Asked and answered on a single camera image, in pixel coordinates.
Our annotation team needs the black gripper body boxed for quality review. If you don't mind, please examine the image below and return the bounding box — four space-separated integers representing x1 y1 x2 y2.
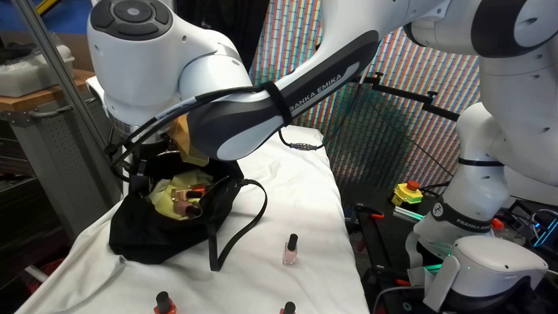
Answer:
128 138 173 176

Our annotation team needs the yellow cloth bag lining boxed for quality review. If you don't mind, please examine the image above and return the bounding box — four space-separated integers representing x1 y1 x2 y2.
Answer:
147 171 215 223

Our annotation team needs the pale pink nail polish bottle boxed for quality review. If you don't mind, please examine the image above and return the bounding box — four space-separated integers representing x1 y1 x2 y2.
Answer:
282 232 301 268

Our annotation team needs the grey cabinet wooden top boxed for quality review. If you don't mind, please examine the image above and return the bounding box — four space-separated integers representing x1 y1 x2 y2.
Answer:
0 68 128 234

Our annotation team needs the grey metal strut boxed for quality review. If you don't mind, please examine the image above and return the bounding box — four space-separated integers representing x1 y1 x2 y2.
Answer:
9 0 121 193

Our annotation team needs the white plastic bin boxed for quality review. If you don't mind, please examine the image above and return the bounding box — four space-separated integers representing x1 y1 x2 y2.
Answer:
0 42 78 99

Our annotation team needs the white tablecloth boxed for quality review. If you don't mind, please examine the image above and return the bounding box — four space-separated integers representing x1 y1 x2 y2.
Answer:
15 108 372 314

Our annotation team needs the yellow emergency stop button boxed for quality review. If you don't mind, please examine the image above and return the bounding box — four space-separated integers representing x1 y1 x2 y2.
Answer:
391 179 426 207

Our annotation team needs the small teal box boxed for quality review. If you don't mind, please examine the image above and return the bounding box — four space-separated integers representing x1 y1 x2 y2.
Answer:
393 204 431 227

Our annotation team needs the tan wrist camera mount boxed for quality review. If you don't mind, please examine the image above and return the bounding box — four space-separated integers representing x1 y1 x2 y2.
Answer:
170 111 212 167

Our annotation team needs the black handbag with strap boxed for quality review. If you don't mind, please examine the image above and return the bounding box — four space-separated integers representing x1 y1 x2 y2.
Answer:
109 146 271 274

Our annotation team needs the blue cable bundle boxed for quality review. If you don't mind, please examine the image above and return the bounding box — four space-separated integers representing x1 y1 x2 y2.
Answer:
526 207 558 253

